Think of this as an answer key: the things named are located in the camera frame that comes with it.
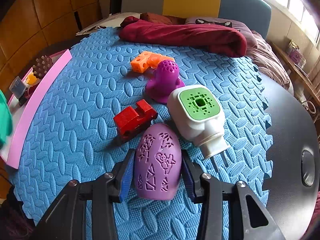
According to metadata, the folded beige cloth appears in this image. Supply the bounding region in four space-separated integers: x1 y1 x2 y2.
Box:
76 12 140 36

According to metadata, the pink white shallow box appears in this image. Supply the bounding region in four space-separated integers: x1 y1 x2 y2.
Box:
1 49 72 169

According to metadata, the wooden side shelf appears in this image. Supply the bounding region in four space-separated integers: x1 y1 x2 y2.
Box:
269 41 319 106

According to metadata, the brown spiky ball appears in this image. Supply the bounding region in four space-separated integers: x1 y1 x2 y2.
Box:
32 55 53 79

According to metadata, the dark red blanket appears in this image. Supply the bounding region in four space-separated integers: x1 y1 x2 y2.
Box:
119 16 247 57

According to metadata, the purple oval perforated shell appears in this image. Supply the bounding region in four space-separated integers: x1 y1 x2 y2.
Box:
133 123 182 200

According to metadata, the small orange yellow toy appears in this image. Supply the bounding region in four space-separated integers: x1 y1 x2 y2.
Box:
26 72 38 86

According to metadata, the green plastic spool toy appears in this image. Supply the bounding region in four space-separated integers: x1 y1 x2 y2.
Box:
0 90 12 149

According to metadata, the orange linked cubes toy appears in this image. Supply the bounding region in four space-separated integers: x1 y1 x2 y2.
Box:
130 51 175 73

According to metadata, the blue foam puzzle mat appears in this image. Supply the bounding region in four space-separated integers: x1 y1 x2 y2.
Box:
10 28 277 239

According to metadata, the grey cylinder on black base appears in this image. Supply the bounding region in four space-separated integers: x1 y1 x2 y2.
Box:
9 76 27 106

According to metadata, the white green cube-top bottle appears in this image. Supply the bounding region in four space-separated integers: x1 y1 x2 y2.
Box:
167 85 230 159

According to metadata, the pink cat-print pillow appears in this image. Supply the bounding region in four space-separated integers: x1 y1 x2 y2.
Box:
186 17 294 95

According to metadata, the purple mushroom-shaped toy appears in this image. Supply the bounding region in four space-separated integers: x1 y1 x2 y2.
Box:
145 60 185 104

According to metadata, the grey yellow blue sofa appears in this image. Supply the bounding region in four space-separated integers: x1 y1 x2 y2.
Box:
121 0 271 37

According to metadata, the red block toy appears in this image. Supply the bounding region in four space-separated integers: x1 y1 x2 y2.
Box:
113 99 158 142

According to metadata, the red cylinder toy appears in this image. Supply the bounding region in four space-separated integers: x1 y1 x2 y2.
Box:
24 85 38 99

